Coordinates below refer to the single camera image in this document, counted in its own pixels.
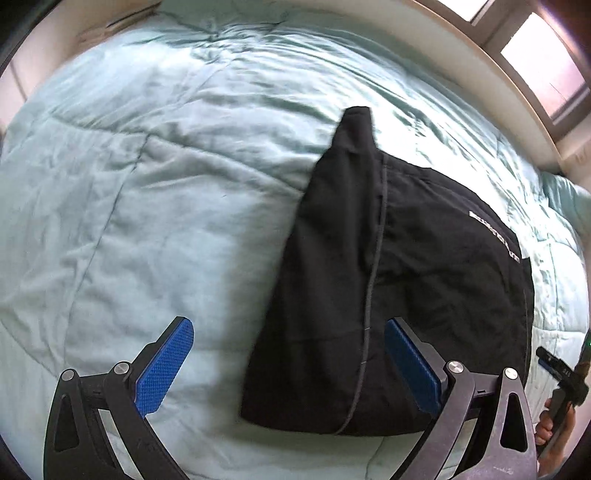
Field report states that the window with frame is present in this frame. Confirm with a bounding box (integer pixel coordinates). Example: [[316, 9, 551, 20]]
[[422, 0, 590, 141]]

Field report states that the light green pillow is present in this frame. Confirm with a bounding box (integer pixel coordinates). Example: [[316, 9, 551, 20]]
[[541, 172, 591, 240]]

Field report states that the light green bed comforter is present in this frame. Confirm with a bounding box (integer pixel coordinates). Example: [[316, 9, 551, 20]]
[[1, 1, 589, 479]]

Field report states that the beige padded bed frame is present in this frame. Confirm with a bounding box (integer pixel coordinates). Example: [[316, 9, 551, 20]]
[[1, 1, 583, 174]]

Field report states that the person's right hand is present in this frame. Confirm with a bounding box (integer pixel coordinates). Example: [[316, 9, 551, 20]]
[[535, 398, 576, 478]]

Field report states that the black hooded jacket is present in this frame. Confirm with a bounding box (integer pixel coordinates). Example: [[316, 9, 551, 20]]
[[240, 107, 534, 436]]

